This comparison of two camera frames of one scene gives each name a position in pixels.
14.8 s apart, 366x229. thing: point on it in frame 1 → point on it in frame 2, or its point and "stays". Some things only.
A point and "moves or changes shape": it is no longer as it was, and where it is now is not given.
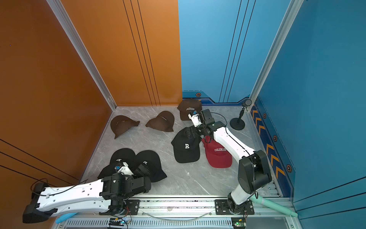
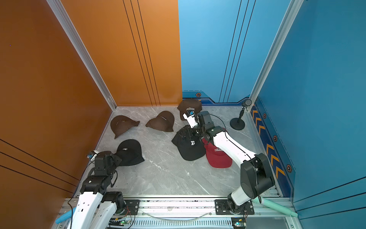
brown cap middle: x=164 y=121 stays
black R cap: x=186 y=145 moves or changes shape
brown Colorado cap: x=187 y=106 stays
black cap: x=122 y=155 moves or changes shape
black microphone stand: x=238 y=123 stays
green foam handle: x=273 y=205 stays
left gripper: x=139 y=174 → x=116 y=159
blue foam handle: x=64 y=217 stays
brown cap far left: x=119 y=123 stays
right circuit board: x=238 y=223 stays
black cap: x=152 y=161 → x=188 y=142
